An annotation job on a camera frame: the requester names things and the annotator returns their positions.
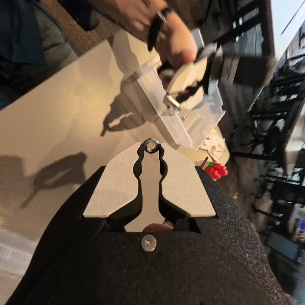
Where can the white cloth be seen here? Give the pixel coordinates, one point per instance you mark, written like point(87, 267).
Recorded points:
point(214, 143)

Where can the black wrist watch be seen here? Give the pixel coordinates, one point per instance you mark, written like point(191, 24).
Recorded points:
point(156, 26)

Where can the steel hex bolt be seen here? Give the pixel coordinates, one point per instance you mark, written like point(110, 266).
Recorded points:
point(171, 101)

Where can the red toy block stack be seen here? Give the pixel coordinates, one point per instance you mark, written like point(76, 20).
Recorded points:
point(216, 171)

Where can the person's left forearm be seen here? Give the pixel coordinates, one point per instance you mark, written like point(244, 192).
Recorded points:
point(128, 14)

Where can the person's left hand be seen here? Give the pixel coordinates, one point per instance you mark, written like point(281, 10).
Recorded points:
point(178, 43)

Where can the brown thin board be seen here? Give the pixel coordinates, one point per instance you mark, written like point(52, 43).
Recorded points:
point(205, 162)

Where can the person's grey jeans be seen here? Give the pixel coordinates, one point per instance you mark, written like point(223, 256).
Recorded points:
point(54, 43)

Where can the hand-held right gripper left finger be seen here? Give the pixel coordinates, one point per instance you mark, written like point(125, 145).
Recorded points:
point(114, 185)

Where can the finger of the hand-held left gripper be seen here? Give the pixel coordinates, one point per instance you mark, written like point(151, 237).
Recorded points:
point(194, 100)
point(188, 76)

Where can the clear divided plastic bin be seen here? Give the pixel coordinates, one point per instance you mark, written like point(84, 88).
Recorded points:
point(166, 124)

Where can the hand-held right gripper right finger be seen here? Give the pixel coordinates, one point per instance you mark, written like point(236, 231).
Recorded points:
point(188, 188)

